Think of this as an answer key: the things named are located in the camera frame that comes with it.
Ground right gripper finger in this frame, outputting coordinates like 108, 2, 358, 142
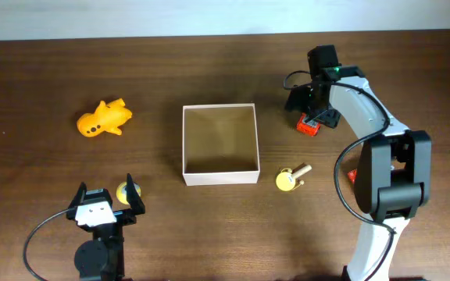
284, 85, 312, 114
318, 109, 341, 129

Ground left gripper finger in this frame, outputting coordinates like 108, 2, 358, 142
68, 182, 87, 209
126, 173, 145, 215

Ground red toy car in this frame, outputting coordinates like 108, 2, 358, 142
296, 113, 320, 137

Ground red grey toy truck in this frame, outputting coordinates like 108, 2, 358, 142
347, 169, 357, 184

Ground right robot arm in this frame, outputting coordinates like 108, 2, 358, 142
284, 44, 432, 280

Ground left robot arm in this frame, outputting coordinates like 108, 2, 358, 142
66, 174, 145, 281

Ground yellow round toy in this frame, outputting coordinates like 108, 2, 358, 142
116, 182, 141, 205

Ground orange rubber toy animal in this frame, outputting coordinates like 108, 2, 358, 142
76, 98, 133, 137

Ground white open cardboard box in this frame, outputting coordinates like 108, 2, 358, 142
182, 103, 260, 186

